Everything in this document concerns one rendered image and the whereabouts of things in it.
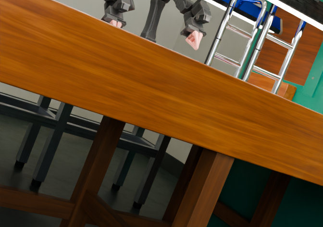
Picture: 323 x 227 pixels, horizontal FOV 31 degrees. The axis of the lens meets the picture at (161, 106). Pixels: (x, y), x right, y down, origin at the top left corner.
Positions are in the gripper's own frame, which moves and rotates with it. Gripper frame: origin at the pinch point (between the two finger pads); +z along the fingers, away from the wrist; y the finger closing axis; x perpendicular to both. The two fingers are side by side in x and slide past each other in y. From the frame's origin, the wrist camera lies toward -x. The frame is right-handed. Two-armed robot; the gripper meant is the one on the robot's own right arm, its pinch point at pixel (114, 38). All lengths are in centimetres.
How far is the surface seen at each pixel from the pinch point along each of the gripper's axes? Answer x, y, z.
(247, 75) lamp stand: -41, 25, 41
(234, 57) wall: 60, 151, -105
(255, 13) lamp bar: -37, 47, -6
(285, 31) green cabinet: -27, 81, -20
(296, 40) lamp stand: -55, 39, 29
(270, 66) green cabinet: -14, 81, -8
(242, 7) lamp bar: -37, 40, -5
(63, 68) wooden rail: -60, -59, 88
